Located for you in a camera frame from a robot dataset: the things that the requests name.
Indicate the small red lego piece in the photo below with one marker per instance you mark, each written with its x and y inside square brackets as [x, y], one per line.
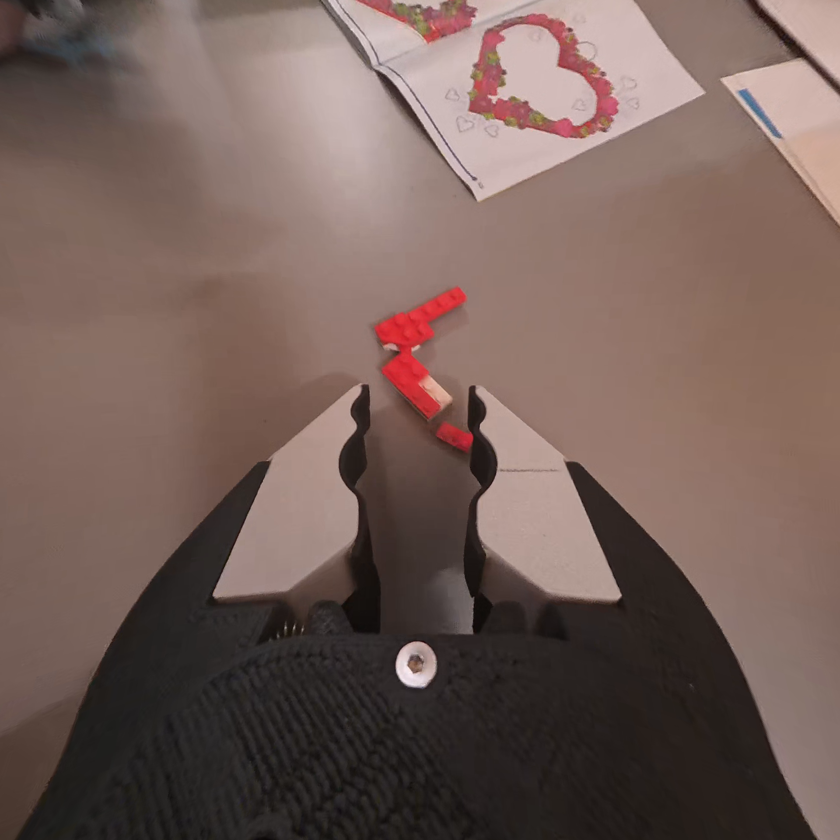
[454, 436]

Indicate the plain white paper sheet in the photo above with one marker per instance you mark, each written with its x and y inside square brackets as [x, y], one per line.
[814, 26]

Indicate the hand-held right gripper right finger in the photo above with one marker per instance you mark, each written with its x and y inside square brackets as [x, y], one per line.
[544, 525]

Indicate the red and white lego assembly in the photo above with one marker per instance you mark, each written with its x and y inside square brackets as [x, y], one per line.
[403, 374]

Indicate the white paper with blue stripe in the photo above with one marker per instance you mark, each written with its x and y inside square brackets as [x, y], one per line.
[800, 111]

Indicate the heart picture instruction booklet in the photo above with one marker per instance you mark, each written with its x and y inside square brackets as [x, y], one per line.
[525, 65]

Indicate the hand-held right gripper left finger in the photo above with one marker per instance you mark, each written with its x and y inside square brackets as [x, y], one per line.
[295, 525]

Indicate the red angled lego assembly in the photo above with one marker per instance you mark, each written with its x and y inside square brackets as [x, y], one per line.
[413, 325]

